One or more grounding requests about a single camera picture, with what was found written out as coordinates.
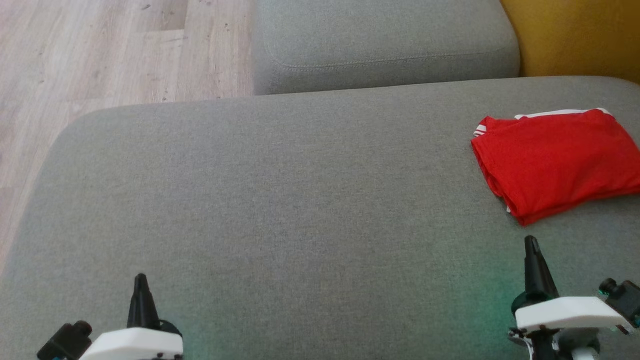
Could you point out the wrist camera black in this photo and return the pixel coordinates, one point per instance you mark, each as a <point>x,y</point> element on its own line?
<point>65,342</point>
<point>625,297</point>

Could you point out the small grey sofa cushion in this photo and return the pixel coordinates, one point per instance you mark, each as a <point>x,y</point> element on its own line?
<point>375,40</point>

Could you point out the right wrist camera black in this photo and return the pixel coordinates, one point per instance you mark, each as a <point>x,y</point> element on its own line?
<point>625,297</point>

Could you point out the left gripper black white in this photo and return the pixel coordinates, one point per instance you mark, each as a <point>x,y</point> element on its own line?
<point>135,345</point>

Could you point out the red white basketball jersey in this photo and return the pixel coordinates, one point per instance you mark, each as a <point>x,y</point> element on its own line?
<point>560,160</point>

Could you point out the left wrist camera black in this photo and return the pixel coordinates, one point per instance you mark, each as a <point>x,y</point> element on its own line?
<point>65,342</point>

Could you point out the large grey sofa seat cushion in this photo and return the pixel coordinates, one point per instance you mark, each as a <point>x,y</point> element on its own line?
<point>300,200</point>

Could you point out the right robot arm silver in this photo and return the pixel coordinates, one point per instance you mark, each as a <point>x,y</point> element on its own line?
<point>575,345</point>

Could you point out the mustard yellow cushion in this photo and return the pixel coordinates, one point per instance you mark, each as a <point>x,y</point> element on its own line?
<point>575,35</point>

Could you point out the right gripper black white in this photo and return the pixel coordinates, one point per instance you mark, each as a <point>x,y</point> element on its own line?
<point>570,314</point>

